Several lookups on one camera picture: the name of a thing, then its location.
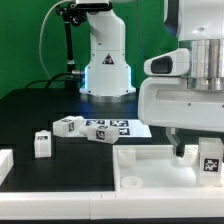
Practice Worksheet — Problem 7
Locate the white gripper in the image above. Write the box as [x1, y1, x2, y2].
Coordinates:
[138, 77, 224, 158]

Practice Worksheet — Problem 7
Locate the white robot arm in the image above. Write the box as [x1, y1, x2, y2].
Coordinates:
[78, 0, 224, 139]

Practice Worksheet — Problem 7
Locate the tag sheet on table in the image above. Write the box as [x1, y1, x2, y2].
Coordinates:
[84, 119, 152, 138]

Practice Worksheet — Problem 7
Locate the white front fence bar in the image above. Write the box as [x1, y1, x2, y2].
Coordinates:
[0, 188, 224, 220]

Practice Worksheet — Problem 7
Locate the white left fence piece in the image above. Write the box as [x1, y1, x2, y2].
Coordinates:
[0, 149, 14, 185]

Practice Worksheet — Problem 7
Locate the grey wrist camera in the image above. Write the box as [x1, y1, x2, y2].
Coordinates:
[144, 48, 190, 77]

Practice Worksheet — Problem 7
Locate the black cable on table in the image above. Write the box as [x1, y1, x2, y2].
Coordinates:
[24, 72, 73, 90]

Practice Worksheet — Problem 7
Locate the black camera stand pole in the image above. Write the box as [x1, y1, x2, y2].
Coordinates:
[56, 3, 87, 90]

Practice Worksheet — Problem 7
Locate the white cable loop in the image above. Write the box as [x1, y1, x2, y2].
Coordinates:
[38, 0, 73, 81]

